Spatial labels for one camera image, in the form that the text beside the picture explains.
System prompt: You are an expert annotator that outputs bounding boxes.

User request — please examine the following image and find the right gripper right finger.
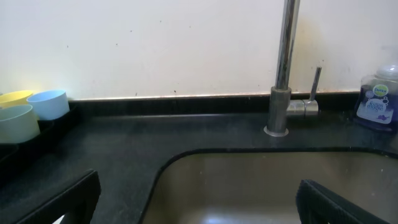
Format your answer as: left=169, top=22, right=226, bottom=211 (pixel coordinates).
left=295, top=179, right=392, bottom=224

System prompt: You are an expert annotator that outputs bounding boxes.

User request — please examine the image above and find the black tray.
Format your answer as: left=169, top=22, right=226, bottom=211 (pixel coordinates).
left=0, top=104, right=80, bottom=187

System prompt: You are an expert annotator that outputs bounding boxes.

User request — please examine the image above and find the blue cup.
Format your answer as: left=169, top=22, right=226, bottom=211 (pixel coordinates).
left=27, top=90, right=70, bottom=121

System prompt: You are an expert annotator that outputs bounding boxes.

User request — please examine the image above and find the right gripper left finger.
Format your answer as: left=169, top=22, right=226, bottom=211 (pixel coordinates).
left=15, top=169, right=102, bottom=224

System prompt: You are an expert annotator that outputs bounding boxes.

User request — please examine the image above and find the steel tap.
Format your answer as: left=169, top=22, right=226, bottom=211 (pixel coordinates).
left=263, top=0, right=323, bottom=138

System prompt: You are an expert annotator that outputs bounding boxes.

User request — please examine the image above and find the yellow cup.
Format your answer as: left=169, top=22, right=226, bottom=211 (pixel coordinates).
left=0, top=90, right=34, bottom=110

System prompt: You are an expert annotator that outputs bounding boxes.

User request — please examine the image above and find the steel sink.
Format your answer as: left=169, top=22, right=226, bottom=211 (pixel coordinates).
left=138, top=147, right=398, bottom=224

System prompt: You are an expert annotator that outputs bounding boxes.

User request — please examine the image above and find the blue soap bottle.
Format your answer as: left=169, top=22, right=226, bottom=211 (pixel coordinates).
left=353, top=63, right=398, bottom=134

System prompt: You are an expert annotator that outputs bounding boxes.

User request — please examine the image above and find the green cup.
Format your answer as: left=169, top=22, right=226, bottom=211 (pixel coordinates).
left=0, top=104, right=41, bottom=144

